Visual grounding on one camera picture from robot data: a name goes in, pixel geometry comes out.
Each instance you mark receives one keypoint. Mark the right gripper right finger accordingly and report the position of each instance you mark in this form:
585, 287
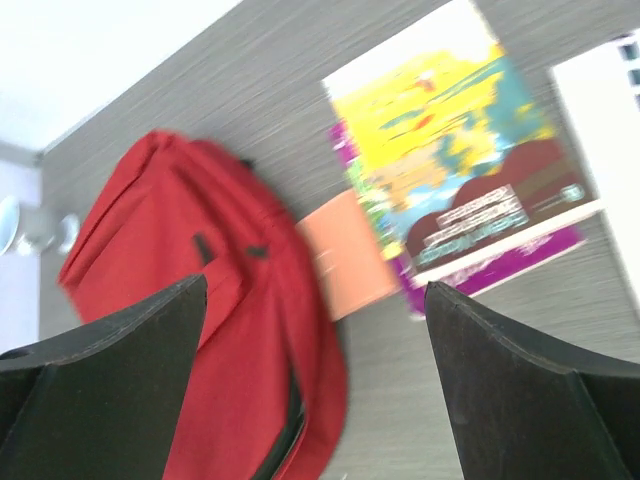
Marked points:
523, 404

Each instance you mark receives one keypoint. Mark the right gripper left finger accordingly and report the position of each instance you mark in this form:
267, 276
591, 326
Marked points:
102, 401

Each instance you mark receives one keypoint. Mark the red backpack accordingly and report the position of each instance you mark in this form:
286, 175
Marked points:
267, 396

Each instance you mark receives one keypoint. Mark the yellow cover book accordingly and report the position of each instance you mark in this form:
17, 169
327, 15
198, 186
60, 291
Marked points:
454, 160

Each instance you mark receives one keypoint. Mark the purple cover book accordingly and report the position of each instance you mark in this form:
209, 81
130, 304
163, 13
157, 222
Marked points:
488, 274

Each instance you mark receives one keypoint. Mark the translucent plastic cup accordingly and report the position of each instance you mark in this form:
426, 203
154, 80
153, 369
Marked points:
28, 230

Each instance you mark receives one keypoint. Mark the tan leather wallet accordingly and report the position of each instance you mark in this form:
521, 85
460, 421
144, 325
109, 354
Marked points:
350, 267

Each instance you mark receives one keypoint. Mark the patterned cloth placemat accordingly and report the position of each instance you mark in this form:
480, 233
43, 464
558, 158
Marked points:
599, 93

